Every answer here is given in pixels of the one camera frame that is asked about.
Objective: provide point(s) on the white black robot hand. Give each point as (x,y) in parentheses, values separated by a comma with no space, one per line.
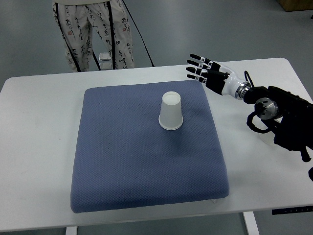
(220,79)

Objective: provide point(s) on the white paper cup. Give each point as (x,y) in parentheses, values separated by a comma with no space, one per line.
(267,138)
(170,117)

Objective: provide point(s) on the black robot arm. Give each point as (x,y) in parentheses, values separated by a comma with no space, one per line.
(287,116)

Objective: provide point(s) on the white paper cup on mat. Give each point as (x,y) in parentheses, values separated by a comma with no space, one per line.
(170,117)

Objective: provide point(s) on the cardboard box corner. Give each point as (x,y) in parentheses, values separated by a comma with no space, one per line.
(296,5)

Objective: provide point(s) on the lower metal floor plate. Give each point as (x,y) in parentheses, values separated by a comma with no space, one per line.
(105,66)

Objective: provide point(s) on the metal floor plate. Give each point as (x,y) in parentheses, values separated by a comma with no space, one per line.
(105,66)
(104,56)

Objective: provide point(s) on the upper metal floor plate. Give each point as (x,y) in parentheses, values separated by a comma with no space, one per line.
(104,56)

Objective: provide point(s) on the blue textured cushion mat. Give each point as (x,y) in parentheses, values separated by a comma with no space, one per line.
(125,159)

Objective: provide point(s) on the white table leg right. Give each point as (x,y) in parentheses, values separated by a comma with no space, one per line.
(250,223)

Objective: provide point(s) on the white table leg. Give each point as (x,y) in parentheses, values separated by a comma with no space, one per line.
(71,230)
(250,223)

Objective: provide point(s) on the black table control panel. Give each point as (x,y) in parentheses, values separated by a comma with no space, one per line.
(301,209)

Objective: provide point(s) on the white table leg left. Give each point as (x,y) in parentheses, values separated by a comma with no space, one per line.
(71,230)

